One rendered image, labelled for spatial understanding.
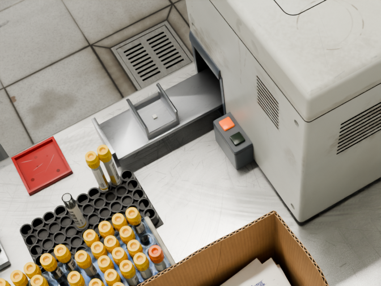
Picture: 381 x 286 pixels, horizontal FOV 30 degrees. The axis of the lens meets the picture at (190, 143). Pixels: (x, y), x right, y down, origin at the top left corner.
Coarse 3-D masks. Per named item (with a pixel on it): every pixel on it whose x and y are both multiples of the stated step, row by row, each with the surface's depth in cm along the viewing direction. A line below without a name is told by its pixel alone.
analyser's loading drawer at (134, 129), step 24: (168, 96) 101; (192, 96) 101; (216, 96) 100; (96, 120) 98; (120, 120) 100; (144, 120) 100; (168, 120) 99; (192, 120) 99; (120, 144) 98; (144, 144) 98
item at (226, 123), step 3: (228, 117) 97; (222, 120) 97; (225, 120) 97; (228, 120) 97; (219, 123) 97; (222, 123) 96; (225, 123) 96; (228, 123) 96; (231, 123) 96; (222, 126) 96; (225, 126) 96; (228, 126) 96; (231, 126) 96; (225, 129) 96
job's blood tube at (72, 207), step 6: (66, 198) 89; (72, 198) 88; (66, 204) 88; (72, 204) 88; (72, 210) 89; (78, 210) 90; (72, 216) 91; (78, 216) 91; (78, 222) 92; (84, 222) 93; (78, 228) 94
